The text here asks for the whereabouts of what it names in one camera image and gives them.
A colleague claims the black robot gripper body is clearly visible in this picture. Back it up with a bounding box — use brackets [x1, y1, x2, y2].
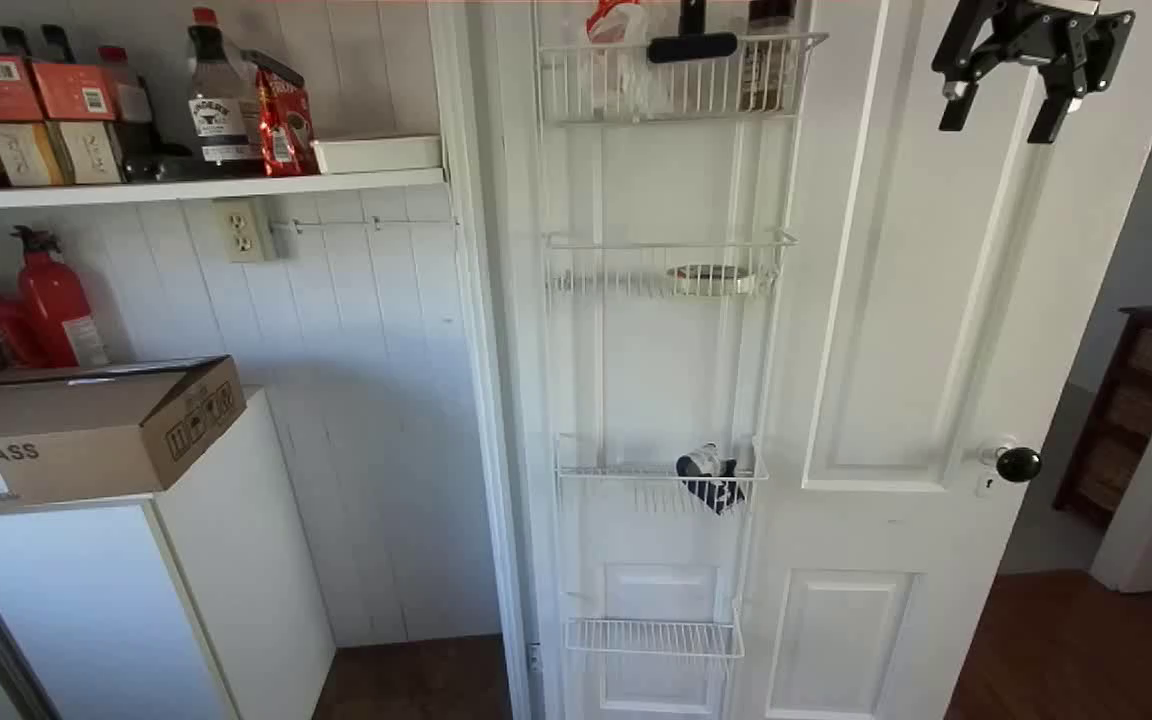
[934, 0, 1135, 95]

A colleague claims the dark wooden dresser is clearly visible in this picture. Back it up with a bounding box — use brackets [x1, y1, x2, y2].
[1056, 305, 1152, 526]

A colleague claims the white panel door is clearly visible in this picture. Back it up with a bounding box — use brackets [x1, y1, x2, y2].
[470, 0, 1152, 720]

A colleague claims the black door knob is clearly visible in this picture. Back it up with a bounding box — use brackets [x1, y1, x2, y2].
[995, 448, 1045, 484]

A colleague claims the black white patterned cloth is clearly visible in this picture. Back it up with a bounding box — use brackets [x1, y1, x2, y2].
[675, 445, 748, 514]

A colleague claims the white flat box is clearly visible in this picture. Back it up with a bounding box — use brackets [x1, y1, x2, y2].
[311, 136, 442, 174]

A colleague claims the red snack bag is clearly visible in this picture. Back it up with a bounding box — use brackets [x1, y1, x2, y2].
[245, 53, 318, 174]

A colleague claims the dark sauce bottle red cap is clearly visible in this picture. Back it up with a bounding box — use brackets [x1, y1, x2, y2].
[187, 9, 262, 174]

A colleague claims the dark bottle beside boxes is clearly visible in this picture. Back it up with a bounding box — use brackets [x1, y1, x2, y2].
[101, 45, 162, 180]

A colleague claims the red box right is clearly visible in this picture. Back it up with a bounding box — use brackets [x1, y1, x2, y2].
[34, 59, 122, 185]

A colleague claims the red box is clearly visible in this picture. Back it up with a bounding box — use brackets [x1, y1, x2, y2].
[34, 59, 122, 185]
[0, 53, 63, 187]

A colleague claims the white cabinet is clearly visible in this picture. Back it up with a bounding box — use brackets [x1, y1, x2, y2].
[0, 392, 337, 720]

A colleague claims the red fire extinguisher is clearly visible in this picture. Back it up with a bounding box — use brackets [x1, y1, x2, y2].
[17, 225, 108, 368]

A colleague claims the red box left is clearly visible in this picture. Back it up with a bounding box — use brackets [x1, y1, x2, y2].
[0, 53, 63, 187]

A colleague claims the brown cardboard box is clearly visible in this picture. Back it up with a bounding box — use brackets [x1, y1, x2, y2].
[0, 357, 245, 513]

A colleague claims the white wire door rack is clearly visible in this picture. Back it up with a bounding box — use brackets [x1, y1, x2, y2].
[536, 0, 822, 658]

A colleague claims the electrical wall outlet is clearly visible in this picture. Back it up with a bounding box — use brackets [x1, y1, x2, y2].
[215, 198, 274, 264]

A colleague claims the white wall shelf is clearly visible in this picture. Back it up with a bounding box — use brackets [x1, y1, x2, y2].
[0, 166, 448, 212]

